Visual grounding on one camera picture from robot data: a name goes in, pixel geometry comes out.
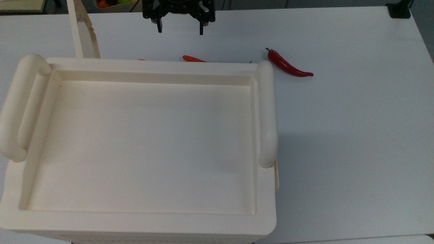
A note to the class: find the black table clamp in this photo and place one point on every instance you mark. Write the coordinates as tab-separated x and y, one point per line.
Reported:
399	12

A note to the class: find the wooden-edged flat board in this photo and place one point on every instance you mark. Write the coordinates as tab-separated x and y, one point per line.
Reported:
20	5

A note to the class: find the cream cabinet door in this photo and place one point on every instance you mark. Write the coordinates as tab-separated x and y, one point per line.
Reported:
76	30

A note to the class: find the container of toy fruit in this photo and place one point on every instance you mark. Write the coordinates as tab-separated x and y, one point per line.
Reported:
117	6

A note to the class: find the red toy chili pepper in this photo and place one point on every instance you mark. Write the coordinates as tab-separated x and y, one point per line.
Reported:
286	66

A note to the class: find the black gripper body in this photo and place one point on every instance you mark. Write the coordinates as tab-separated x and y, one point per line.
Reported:
179	6

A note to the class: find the cream plastic cabinet box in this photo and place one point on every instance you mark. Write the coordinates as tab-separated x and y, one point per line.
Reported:
135	142

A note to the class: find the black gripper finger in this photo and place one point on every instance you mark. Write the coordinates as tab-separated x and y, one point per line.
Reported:
159	26
201	28

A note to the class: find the partly hidden red chili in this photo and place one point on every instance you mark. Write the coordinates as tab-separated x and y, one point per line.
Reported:
191	59

